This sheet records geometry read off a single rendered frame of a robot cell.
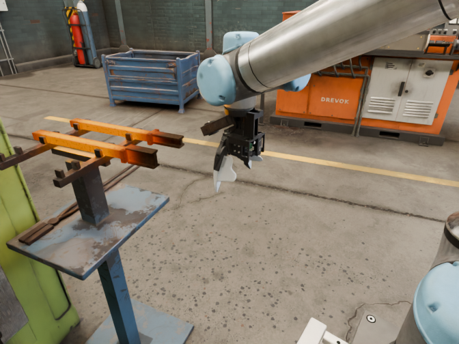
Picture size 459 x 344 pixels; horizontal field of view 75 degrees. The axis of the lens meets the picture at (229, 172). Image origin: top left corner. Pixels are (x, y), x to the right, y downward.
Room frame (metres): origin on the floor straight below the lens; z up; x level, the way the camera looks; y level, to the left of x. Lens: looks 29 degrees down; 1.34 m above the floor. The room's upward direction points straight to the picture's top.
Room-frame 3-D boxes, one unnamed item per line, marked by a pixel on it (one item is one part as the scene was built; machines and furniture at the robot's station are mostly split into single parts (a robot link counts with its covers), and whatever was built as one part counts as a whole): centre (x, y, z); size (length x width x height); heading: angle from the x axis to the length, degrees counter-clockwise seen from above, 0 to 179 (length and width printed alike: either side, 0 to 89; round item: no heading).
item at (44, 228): (0.93, 0.47, 0.74); 0.60 x 0.04 x 0.01; 157
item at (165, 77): (4.60, 1.11, 0.36); 1.20 x 0.80 x 0.72; 74
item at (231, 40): (0.67, -0.03, 1.23); 0.09 x 0.08 x 0.11; 46
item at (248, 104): (0.67, -0.03, 1.15); 0.08 x 0.08 x 0.05
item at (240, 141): (0.67, -0.03, 1.07); 0.09 x 0.08 x 0.12; 54
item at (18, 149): (0.67, 0.48, 1.00); 0.23 x 0.06 x 0.02; 66
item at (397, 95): (3.74, -1.46, 0.65); 2.10 x 1.12 x 1.30; 69
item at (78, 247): (0.78, 0.43, 0.73); 0.40 x 0.30 x 0.02; 156
